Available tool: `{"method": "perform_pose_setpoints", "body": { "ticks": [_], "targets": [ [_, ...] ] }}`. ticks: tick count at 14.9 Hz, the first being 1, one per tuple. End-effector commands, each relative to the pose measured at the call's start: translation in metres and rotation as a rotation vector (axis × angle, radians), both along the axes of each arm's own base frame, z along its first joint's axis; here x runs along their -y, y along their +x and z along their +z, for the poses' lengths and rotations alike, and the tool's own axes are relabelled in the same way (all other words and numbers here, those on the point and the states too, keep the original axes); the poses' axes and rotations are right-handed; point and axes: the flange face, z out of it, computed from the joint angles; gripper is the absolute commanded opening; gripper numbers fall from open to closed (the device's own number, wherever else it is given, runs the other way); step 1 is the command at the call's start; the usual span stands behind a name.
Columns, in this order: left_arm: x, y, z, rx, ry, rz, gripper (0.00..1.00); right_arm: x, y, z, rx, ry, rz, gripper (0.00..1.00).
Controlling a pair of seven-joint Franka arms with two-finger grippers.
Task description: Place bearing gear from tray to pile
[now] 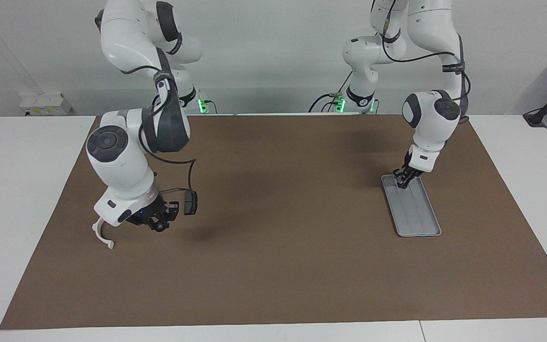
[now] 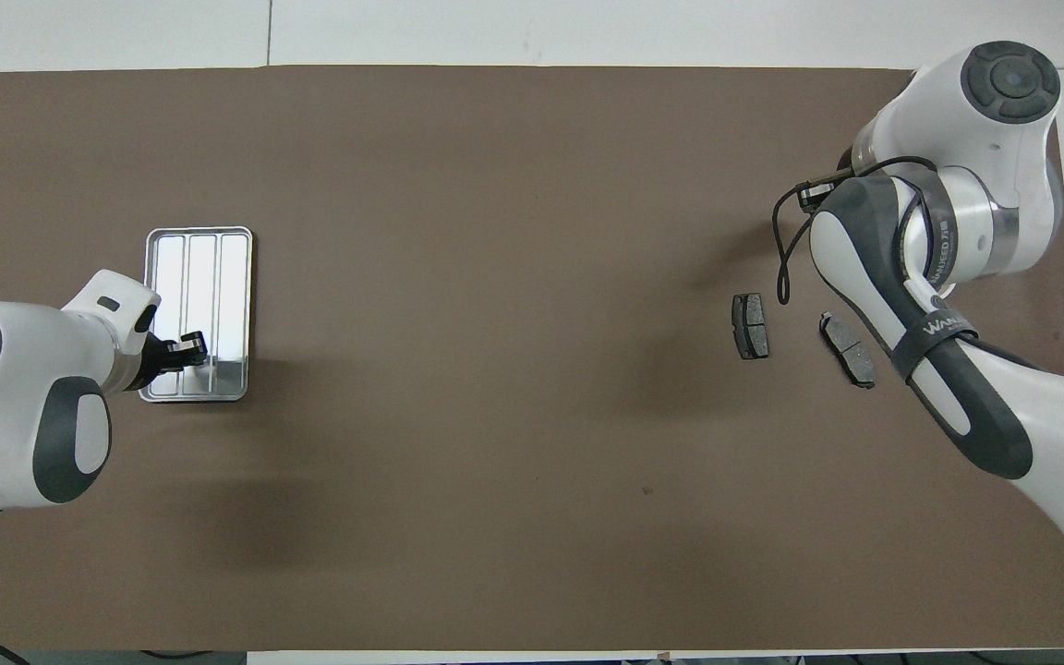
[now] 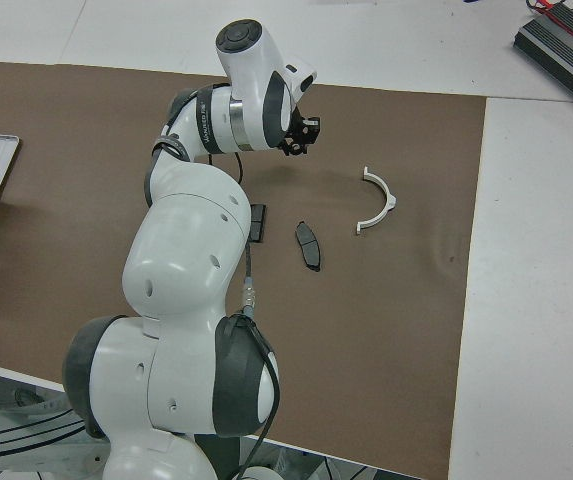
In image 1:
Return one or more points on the white curved plastic bracket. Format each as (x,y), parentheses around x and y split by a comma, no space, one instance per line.
(100,236)

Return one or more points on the white box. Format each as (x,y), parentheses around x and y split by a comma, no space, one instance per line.
(45,104)

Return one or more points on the brown table mat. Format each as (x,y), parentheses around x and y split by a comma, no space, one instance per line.
(278,237)

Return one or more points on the silver metal tray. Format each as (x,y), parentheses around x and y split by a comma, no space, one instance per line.
(418,213)

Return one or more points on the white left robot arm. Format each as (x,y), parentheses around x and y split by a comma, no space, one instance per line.
(432,118)

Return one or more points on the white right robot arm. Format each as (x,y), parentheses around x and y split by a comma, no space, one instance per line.
(121,166)

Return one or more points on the dark grey rectangular brake pad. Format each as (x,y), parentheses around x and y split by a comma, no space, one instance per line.
(191,203)

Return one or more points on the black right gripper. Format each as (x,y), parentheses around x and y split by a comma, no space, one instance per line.
(150,211)

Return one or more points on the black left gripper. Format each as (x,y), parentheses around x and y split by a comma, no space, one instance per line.
(410,173)

